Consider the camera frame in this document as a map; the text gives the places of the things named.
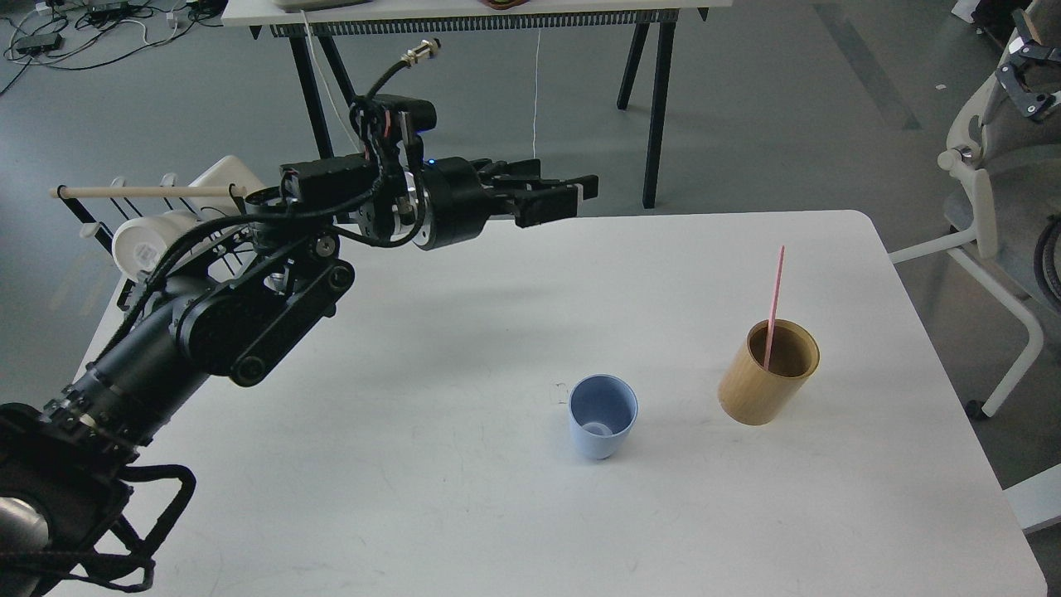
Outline white hanging cable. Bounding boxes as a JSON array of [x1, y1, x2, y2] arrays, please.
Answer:
[[531, 28, 543, 160]]

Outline white office chair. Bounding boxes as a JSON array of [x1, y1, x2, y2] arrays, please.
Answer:
[[889, 0, 1061, 535]]

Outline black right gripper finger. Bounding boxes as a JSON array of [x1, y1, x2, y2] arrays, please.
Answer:
[[998, 8, 1060, 71], [996, 58, 1059, 121]]

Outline white braided cord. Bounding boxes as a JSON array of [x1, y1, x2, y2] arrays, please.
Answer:
[[302, 10, 366, 158]]

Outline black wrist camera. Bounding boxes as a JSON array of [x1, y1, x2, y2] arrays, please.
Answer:
[[349, 94, 438, 143]]

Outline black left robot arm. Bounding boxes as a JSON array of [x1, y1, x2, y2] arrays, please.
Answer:
[[2, 155, 599, 596]]

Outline black wire dish rack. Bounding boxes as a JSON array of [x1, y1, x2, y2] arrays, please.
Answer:
[[57, 177, 250, 284]]

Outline white mug on rack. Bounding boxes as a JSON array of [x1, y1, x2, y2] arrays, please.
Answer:
[[111, 209, 205, 283]]

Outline wooden rack dowel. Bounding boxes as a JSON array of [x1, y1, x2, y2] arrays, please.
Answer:
[[48, 185, 249, 199]]

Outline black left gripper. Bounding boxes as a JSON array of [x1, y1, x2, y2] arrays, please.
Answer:
[[406, 158, 599, 250]]

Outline floor cables and adapters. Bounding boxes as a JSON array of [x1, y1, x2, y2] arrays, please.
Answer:
[[0, 0, 229, 94]]

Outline blue plastic cup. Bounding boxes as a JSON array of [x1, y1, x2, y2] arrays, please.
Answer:
[[567, 374, 639, 460]]

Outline bamboo cylinder holder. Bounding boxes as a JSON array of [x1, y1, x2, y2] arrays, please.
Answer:
[[717, 320, 820, 426]]

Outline white cutting board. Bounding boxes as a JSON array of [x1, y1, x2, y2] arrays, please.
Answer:
[[188, 155, 268, 221]]

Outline background white table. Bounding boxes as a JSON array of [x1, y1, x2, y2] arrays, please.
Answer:
[[222, 1, 732, 209]]

